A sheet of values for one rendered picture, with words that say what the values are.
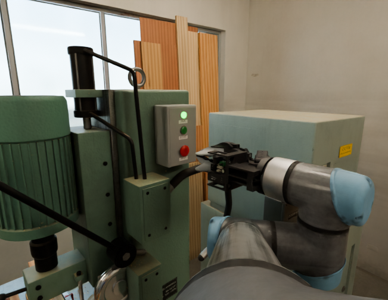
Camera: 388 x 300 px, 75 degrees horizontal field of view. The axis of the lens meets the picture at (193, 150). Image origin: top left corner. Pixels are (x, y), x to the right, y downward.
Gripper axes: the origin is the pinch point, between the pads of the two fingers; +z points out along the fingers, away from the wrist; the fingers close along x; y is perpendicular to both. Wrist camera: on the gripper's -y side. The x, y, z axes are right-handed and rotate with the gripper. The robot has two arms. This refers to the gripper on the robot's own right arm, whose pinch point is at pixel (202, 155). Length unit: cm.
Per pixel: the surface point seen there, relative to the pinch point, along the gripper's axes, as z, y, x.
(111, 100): 17.3, 14.8, -13.1
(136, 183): 8.2, 14.0, 6.1
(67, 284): 21.4, 28.0, 34.1
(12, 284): 49, 38, 46
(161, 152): 10.7, 4.7, 0.3
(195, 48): 139, -126, -57
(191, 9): 147, -127, -92
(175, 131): 7.7, 2.4, -5.3
